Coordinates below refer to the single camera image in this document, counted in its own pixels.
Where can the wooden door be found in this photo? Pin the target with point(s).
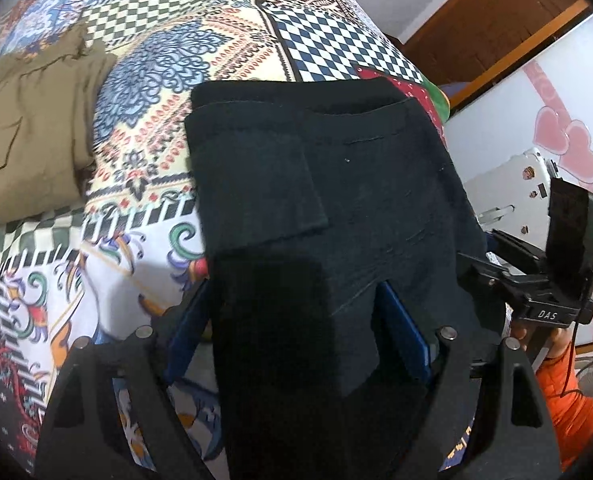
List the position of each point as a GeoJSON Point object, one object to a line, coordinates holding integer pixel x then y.
{"type": "Point", "coordinates": [501, 15]}

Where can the person's right hand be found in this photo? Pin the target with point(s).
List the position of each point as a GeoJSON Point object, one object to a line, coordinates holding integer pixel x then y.
{"type": "Point", "coordinates": [551, 344]}

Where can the khaki pants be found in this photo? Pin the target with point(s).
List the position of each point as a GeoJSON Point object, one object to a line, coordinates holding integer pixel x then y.
{"type": "Point", "coordinates": [31, 135]}

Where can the dark pants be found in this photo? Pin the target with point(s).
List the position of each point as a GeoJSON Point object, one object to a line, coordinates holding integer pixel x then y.
{"type": "Point", "coordinates": [376, 185]}

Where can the green cloth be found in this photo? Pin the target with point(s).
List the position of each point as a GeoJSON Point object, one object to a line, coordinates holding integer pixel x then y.
{"type": "Point", "coordinates": [439, 100]}

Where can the patterned patchwork bedsheet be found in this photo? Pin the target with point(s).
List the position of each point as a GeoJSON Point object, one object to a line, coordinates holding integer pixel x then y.
{"type": "Point", "coordinates": [176, 35]}

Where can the white cabinet with pink hearts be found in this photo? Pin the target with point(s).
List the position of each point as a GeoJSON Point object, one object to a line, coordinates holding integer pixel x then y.
{"type": "Point", "coordinates": [541, 85]}

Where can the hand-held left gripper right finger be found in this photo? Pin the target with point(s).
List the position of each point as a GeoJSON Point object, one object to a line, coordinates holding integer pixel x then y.
{"type": "Point", "coordinates": [402, 330]}

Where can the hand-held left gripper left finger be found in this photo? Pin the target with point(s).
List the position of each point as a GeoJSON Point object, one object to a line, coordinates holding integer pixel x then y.
{"type": "Point", "coordinates": [181, 345]}

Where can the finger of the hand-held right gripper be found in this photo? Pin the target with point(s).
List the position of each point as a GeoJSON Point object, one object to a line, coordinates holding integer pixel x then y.
{"type": "Point", "coordinates": [519, 250]}
{"type": "Point", "coordinates": [484, 275]}

